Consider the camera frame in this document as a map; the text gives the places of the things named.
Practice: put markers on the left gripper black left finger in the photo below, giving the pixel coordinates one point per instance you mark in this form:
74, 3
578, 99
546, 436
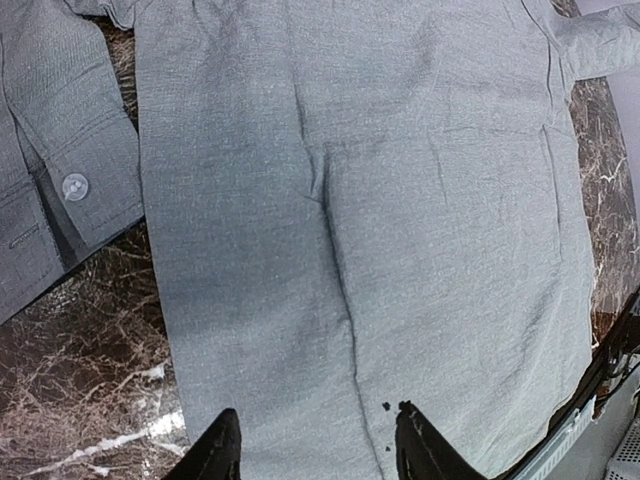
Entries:
216, 455

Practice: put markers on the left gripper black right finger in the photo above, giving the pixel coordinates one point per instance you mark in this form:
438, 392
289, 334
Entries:
422, 453

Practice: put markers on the grey long sleeve shirt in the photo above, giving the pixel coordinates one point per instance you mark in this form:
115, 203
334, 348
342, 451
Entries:
355, 208

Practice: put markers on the white slotted cable duct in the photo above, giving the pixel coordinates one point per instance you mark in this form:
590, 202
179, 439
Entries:
592, 447

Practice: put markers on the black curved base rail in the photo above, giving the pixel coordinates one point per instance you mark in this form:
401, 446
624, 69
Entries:
600, 360

